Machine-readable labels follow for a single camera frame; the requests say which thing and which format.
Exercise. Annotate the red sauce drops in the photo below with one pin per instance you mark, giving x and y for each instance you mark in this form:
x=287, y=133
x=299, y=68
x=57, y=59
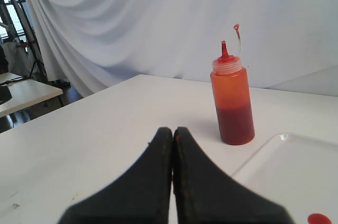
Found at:
x=318, y=218

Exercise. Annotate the black tripod stand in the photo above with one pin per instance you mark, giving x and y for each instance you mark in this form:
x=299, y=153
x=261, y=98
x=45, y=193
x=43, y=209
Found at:
x=36, y=68

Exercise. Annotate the red sauce squeeze bottle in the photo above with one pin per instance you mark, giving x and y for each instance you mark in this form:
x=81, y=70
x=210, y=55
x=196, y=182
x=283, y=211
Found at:
x=230, y=87

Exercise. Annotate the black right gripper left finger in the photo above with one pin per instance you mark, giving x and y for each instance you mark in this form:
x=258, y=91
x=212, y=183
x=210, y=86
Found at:
x=140, y=195

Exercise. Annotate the white rectangular plastic tray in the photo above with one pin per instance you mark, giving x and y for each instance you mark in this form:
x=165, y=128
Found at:
x=297, y=172

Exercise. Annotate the white backdrop curtain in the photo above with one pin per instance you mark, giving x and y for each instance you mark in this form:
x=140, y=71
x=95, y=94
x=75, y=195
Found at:
x=284, y=44

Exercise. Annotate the white side table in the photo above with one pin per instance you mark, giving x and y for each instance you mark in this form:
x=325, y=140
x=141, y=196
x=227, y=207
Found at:
x=27, y=93

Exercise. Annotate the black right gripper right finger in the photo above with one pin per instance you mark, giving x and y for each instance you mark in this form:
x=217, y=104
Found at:
x=205, y=194

